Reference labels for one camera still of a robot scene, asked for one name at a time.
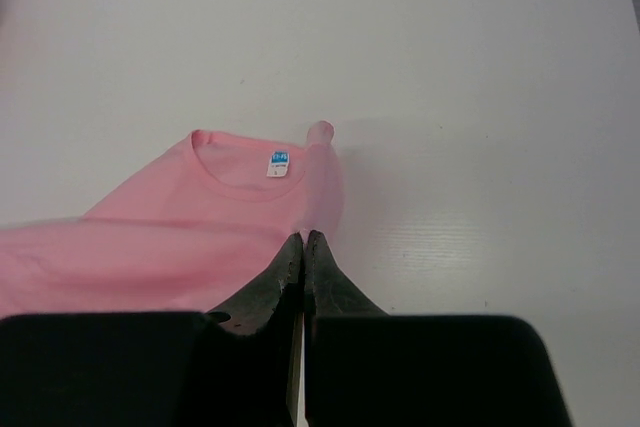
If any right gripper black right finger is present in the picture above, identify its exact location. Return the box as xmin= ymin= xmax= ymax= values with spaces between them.
xmin=304 ymin=231 xmax=571 ymax=426

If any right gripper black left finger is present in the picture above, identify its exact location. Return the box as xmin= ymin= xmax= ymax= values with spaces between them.
xmin=1 ymin=234 xmax=303 ymax=426

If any pink t shirt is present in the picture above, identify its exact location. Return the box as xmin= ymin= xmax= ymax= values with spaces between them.
xmin=1 ymin=121 xmax=344 ymax=317

